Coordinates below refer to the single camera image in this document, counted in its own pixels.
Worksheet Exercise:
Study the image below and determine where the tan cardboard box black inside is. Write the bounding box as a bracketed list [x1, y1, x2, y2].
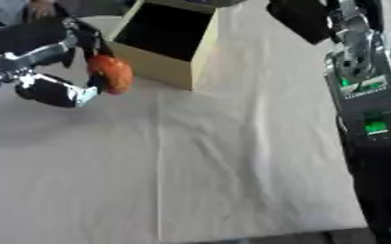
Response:
[103, 0, 224, 92]

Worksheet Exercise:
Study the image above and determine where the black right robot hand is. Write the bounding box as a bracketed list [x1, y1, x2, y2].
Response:
[265, 0, 340, 46]

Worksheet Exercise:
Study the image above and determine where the person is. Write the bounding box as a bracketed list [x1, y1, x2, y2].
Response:
[0, 0, 72, 29]

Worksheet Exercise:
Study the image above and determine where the person's hand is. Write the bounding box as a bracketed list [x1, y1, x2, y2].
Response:
[27, 0, 59, 19]

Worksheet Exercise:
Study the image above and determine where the orange-red round toy fruit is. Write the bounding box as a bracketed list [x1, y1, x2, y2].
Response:
[85, 54, 135, 96]

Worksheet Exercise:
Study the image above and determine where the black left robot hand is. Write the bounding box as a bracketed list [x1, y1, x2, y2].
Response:
[0, 17, 117, 109]

